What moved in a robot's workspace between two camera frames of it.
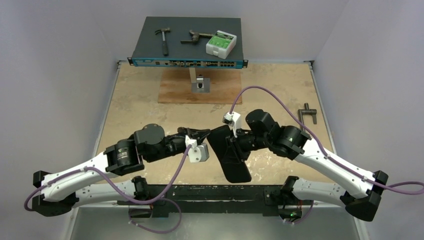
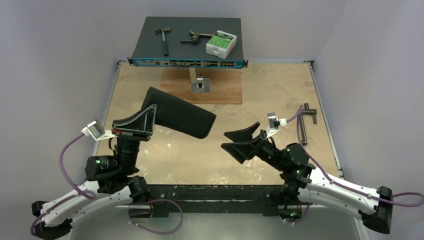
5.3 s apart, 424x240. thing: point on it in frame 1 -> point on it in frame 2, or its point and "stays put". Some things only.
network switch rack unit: x=148 y=52 stays put
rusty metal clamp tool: x=195 y=36 stays put
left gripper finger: x=198 y=134 -> x=142 y=122
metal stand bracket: x=199 y=84 stays put
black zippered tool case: x=226 y=147 -> x=179 y=114
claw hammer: x=165 y=52 stays put
